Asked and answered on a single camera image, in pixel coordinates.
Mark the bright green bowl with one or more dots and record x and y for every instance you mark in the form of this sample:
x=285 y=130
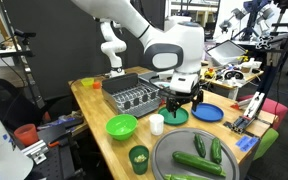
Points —
x=121 y=127

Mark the short green cucumber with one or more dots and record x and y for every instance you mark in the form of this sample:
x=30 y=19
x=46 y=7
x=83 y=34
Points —
x=216 y=154

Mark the small green pepper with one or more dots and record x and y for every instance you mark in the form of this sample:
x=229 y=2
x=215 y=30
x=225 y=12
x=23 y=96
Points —
x=199 y=145

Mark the grey dish rack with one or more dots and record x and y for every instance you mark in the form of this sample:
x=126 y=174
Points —
x=128 y=94

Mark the yellow-green small bowl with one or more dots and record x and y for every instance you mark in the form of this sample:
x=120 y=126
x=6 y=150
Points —
x=87 y=82

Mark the white plastic cup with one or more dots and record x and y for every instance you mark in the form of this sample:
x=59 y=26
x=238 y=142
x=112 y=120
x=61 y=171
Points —
x=156 y=124

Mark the wooden background desk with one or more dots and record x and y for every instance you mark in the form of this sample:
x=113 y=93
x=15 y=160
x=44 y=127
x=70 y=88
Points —
x=229 y=76

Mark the orange-red cup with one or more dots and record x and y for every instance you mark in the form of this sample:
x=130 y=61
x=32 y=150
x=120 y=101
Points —
x=27 y=134

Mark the blue tape patch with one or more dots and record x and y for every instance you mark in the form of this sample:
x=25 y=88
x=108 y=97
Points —
x=246 y=143

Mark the grey plastic bin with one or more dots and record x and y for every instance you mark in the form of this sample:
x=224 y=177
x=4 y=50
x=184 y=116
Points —
x=159 y=80

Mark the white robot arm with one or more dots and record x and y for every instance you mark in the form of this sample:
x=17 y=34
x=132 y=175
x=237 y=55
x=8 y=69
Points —
x=180 y=48

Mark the green chair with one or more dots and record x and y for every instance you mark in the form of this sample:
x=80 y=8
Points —
x=266 y=142

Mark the aluminium camera mount rail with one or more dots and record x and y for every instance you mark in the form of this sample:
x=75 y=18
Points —
x=275 y=45

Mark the large long green cucumber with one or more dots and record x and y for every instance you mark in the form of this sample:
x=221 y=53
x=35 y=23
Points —
x=198 y=163

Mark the pink stool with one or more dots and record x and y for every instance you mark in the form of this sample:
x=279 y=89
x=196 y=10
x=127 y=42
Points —
x=277 y=109

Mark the grey round tray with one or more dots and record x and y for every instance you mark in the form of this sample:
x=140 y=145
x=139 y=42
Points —
x=182 y=139

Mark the green cucumber at tray edge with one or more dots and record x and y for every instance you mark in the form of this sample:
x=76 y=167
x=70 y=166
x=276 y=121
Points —
x=181 y=177

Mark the grey laptop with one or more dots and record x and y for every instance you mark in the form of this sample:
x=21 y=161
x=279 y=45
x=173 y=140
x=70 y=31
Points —
x=225 y=53

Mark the orange cube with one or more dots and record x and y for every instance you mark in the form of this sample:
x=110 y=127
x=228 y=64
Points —
x=96 y=85

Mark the dark green cup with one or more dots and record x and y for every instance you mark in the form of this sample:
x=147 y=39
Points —
x=139 y=157

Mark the yellow rubber duck toy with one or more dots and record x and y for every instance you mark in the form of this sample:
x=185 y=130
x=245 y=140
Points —
x=209 y=73

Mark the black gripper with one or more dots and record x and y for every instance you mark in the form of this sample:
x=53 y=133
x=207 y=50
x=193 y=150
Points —
x=174 y=99

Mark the camera on tripod stand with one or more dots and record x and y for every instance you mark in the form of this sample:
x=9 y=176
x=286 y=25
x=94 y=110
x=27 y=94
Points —
x=20 y=54

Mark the dark green plate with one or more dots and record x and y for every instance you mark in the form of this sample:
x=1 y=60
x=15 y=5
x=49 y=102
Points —
x=181 y=116

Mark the blue plate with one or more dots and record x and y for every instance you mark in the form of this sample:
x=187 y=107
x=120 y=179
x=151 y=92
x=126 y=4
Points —
x=208 y=112

